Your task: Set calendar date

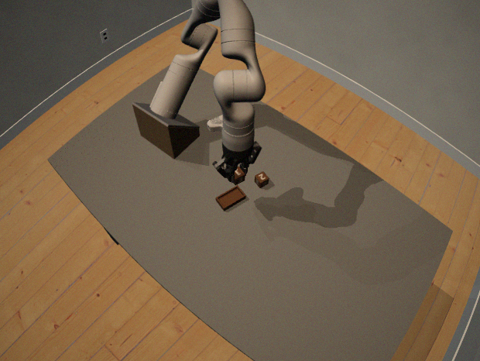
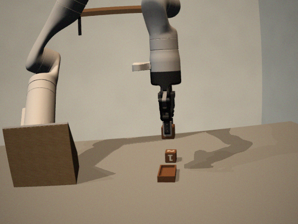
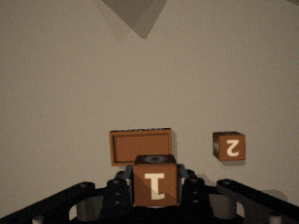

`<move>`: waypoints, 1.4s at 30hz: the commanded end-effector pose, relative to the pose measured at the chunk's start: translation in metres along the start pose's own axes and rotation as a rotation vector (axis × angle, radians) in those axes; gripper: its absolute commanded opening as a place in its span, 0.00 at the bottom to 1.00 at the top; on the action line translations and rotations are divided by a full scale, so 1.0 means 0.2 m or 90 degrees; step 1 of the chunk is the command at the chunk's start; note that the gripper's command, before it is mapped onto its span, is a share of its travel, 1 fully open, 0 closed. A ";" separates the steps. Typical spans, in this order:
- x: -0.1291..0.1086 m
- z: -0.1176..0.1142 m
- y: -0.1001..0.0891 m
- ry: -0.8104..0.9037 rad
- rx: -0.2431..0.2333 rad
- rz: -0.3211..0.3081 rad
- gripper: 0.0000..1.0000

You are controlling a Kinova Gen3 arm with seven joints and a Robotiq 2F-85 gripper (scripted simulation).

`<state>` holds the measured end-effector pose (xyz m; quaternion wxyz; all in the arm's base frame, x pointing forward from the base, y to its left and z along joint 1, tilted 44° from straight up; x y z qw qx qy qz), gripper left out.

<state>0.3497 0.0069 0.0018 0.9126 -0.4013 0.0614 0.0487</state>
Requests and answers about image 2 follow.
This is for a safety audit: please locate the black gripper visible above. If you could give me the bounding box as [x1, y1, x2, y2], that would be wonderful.
[150, 71, 181, 137]

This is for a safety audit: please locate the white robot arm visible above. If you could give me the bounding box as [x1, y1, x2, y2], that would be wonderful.
[21, 0, 181, 125]

